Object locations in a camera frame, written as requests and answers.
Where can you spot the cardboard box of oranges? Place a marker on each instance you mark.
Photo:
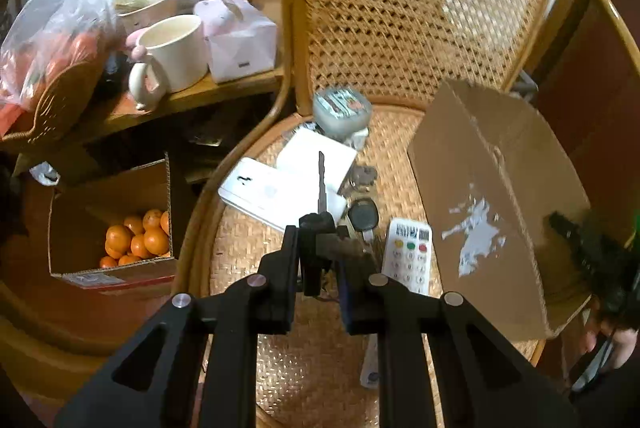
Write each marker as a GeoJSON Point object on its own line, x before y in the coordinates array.
{"type": "Point", "coordinates": [113, 234]}

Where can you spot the black car key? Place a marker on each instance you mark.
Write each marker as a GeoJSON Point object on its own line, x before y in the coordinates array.
{"type": "Point", "coordinates": [363, 215]}

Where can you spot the person right hand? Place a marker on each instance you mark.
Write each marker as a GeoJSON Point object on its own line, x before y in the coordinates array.
{"type": "Point", "coordinates": [623, 343]}

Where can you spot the white bowl cup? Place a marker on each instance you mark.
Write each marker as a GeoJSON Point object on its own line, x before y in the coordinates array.
{"type": "Point", "coordinates": [139, 14]}

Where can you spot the white ceramic mug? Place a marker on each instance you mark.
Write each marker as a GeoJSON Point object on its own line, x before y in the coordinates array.
{"type": "Point", "coordinates": [169, 56]}

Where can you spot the brown cardboard box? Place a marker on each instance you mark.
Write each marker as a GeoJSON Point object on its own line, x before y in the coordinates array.
{"type": "Point", "coordinates": [490, 172]}

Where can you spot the white tube device with strap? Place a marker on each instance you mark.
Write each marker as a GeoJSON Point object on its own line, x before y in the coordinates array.
{"type": "Point", "coordinates": [369, 375]}

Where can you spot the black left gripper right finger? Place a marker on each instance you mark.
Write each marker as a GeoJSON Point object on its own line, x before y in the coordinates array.
{"type": "Point", "coordinates": [441, 363]}

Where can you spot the pink white tissue box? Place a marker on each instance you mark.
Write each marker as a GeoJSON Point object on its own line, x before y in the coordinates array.
{"type": "Point", "coordinates": [240, 40]}

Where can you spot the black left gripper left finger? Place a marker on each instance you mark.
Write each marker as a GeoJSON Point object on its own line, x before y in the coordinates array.
{"type": "Point", "coordinates": [195, 359]}

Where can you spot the woven wooden basket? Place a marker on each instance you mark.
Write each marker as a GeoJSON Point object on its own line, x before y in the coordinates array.
{"type": "Point", "coordinates": [59, 107]}

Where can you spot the white tv remote control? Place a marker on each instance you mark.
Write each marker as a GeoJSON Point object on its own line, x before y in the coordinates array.
{"type": "Point", "coordinates": [408, 254]}

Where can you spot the rattan wicker armchair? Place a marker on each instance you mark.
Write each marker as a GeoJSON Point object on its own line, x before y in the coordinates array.
{"type": "Point", "coordinates": [398, 52]}

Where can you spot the plastic bag of oranges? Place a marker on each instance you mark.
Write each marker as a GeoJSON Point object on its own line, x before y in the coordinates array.
{"type": "Point", "coordinates": [45, 30]}

